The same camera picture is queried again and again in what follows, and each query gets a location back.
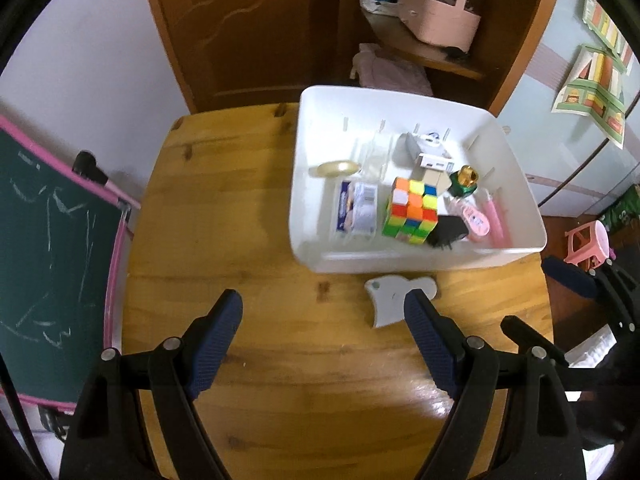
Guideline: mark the gold and green bottle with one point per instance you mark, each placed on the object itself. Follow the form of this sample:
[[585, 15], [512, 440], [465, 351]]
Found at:
[[465, 181]]

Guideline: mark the round cream lid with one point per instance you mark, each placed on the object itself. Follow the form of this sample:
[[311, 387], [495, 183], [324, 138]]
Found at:
[[337, 168]]

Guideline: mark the wooden shelf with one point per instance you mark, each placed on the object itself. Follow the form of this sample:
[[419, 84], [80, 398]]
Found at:
[[420, 55]]

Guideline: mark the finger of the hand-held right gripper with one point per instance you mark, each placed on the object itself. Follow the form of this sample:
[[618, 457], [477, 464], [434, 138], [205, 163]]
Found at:
[[525, 332], [570, 275]]

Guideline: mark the clear plastic case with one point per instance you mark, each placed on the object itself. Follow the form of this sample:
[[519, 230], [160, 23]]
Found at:
[[372, 160]]

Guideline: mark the white quilted mat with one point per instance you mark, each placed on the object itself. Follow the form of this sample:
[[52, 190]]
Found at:
[[590, 350]]

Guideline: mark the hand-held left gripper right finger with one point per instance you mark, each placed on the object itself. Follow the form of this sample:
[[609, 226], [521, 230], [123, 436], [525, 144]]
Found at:
[[431, 342]]

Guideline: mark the pink lighter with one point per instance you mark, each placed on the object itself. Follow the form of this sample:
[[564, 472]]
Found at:
[[495, 220]]

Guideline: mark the pink oval gadget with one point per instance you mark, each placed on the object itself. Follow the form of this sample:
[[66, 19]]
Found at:
[[475, 220]]

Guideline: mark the white fan-shaped plastic piece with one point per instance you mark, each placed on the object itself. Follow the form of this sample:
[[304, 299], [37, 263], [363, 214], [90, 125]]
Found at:
[[390, 295]]

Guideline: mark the black charger plug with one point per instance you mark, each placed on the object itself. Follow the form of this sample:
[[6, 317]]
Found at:
[[447, 232]]

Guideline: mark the pink folded cloth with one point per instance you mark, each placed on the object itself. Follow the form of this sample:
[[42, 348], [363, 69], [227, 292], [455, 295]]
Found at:
[[390, 72]]

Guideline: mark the green bordered wall poster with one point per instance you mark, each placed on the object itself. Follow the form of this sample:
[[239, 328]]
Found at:
[[592, 95]]

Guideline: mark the grey white gadget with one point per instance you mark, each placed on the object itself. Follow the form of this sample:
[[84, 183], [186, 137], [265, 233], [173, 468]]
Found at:
[[410, 147]]

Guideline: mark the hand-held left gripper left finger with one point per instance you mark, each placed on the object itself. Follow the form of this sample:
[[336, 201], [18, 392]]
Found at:
[[215, 342]]

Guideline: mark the striped wall poster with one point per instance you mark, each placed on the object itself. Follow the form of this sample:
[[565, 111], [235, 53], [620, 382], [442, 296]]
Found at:
[[610, 30]]

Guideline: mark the white socket adapter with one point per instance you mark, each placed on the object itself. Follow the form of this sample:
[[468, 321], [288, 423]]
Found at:
[[436, 162]]

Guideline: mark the pink plastic basket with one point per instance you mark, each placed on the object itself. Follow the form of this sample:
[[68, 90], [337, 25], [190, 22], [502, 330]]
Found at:
[[440, 15]]

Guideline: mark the pink plastic stool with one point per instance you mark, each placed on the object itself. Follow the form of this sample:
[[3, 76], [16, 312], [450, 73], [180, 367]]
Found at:
[[590, 245]]

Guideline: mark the pink framed chalkboard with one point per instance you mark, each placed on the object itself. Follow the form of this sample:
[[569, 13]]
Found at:
[[50, 260]]

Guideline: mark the colourful puzzle cube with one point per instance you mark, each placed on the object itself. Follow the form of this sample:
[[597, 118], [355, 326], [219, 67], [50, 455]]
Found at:
[[410, 210]]

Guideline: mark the green bag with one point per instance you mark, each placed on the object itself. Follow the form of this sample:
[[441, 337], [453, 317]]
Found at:
[[625, 212]]

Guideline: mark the clear labelled plastic box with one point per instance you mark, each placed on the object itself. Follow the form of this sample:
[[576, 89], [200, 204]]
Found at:
[[357, 205]]

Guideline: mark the black chalkboard clamp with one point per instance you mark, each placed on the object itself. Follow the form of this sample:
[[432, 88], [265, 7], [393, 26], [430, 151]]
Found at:
[[89, 166]]

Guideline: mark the white plastic bin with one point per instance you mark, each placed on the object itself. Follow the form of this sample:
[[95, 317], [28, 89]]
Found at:
[[325, 255]]

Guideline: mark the brown wooden door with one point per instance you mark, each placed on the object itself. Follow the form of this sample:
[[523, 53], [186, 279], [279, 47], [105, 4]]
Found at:
[[240, 35]]

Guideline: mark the beige block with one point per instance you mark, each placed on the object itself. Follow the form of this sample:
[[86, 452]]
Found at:
[[432, 183]]

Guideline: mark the white crumpled cloth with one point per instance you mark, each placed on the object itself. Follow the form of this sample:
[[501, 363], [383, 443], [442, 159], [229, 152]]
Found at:
[[377, 6]]

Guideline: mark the pale blue cabinet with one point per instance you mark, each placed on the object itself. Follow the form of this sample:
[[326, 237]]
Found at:
[[540, 60]]

